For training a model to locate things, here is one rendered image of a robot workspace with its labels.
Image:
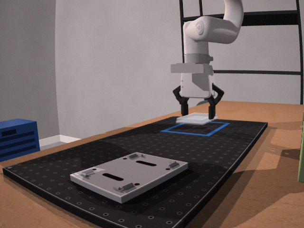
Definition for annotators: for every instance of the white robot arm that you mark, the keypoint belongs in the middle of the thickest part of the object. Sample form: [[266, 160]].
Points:
[[206, 29]]

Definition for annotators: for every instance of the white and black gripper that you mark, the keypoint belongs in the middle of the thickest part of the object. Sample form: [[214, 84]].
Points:
[[198, 85]]

